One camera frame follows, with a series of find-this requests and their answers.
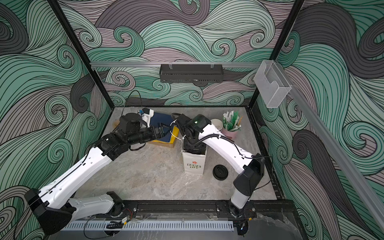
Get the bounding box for white wrapped straw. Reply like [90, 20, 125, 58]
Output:
[223, 112, 232, 131]

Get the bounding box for stack of paper cups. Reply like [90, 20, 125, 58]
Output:
[211, 119, 224, 132]

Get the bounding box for stack of black lids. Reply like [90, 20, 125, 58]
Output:
[213, 165, 229, 181]

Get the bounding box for clear acrylic wall holder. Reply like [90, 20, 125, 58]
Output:
[254, 60, 292, 109]

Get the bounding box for pink straw holder cup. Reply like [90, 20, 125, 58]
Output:
[221, 128, 238, 140]

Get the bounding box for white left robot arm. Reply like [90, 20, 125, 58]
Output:
[25, 113, 171, 235]

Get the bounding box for navy blue napkin stack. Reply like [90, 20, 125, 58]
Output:
[150, 113, 174, 143]

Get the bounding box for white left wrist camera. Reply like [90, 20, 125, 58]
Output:
[142, 108, 154, 128]

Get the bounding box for black wall shelf tray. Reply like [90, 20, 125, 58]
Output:
[159, 64, 224, 83]

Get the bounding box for white slotted cable duct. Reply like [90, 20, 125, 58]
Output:
[63, 220, 234, 232]

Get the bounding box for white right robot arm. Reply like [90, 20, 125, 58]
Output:
[172, 114, 265, 211]

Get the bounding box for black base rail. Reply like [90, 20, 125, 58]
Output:
[56, 199, 298, 218]

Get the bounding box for green wrapped straw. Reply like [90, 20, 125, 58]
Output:
[231, 111, 240, 130]

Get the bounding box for white paper takeout bag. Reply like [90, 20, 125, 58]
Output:
[177, 135, 207, 176]

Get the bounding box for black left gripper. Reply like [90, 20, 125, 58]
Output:
[128, 122, 172, 148]

